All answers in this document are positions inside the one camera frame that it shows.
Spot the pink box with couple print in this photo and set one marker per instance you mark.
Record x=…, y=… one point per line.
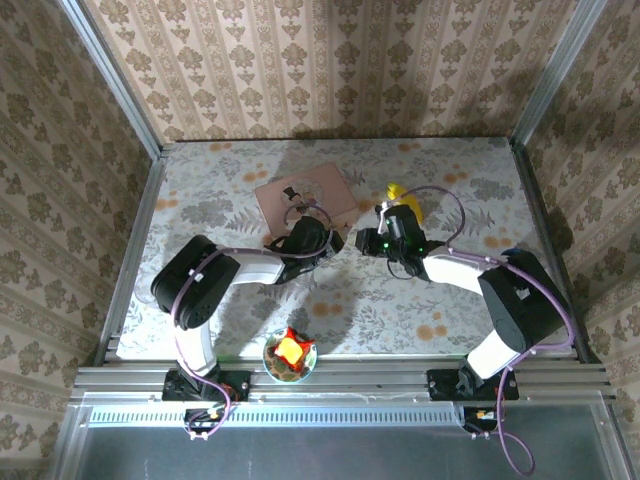
x=320, y=192

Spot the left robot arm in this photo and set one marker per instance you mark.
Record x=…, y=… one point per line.
x=195, y=285

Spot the yellow banana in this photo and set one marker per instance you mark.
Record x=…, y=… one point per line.
x=397, y=191

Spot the bowl with red yellow contents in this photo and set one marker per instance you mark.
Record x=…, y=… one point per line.
x=290, y=354

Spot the blue cup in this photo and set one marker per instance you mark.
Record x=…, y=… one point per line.
x=510, y=252

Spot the clear plastic cup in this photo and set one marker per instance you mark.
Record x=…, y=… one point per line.
x=145, y=292

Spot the grey metal sheet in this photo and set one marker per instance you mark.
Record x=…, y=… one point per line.
x=325, y=455

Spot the long aluminium cross rail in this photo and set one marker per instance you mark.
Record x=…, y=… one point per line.
x=375, y=375

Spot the aluminium side rail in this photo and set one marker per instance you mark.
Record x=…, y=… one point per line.
x=134, y=250
x=534, y=200

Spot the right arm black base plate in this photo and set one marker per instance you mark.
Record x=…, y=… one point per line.
x=442, y=385

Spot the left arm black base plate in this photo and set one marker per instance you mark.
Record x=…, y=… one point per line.
x=235, y=387

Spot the aluminium frame post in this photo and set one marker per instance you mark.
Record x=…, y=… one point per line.
x=557, y=72
x=115, y=75

